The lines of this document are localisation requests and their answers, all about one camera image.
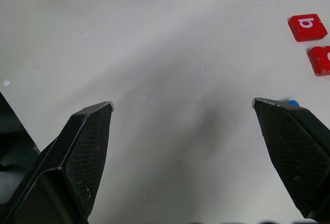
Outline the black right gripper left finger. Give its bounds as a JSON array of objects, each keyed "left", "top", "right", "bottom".
[{"left": 0, "top": 101, "right": 114, "bottom": 224}]

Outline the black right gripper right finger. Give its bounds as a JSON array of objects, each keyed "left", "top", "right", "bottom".
[{"left": 252, "top": 97, "right": 330, "bottom": 224}]

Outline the red letter b block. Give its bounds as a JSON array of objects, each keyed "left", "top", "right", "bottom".
[{"left": 288, "top": 13, "right": 328, "bottom": 43}]

